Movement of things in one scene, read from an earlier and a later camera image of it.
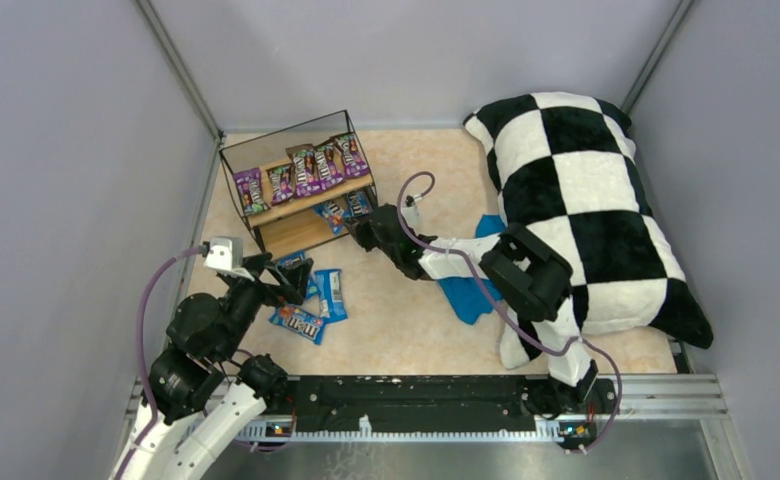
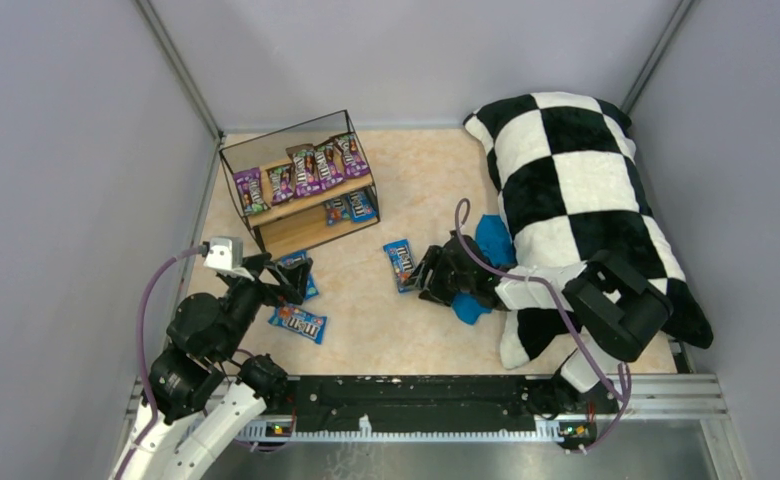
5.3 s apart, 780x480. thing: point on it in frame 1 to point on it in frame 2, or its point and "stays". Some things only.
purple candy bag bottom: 281,184 stays
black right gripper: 377,230 to 436,272
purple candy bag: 305,172 stays
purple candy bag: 329,169 stays
